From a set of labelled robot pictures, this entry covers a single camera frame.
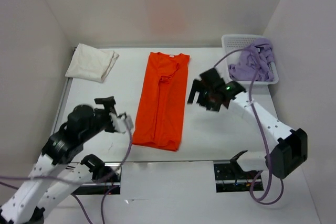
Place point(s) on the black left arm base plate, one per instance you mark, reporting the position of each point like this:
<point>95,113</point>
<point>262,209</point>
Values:
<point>92,188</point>

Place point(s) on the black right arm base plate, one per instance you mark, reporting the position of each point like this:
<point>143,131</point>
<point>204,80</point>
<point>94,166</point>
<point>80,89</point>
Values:
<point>229,181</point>

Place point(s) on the lavender t shirt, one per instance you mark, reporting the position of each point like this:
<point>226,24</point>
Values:
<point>253,62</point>

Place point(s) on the orange t shirt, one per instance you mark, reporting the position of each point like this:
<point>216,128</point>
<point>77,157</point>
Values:
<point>160,115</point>

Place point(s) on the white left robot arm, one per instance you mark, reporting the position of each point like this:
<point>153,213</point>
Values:
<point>52,179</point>

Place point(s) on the white t shirt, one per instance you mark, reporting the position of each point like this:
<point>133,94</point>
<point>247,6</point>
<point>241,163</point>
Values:
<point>91,64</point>

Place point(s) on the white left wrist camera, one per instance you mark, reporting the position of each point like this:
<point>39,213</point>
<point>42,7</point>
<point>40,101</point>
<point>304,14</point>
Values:
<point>121,123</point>

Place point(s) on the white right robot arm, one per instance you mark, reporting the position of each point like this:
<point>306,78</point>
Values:
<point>287,148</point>

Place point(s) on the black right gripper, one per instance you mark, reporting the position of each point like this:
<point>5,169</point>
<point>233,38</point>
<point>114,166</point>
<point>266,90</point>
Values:
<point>209,106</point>

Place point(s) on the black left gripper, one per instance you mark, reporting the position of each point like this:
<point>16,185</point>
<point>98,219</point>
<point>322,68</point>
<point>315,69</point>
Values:
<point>109,103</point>

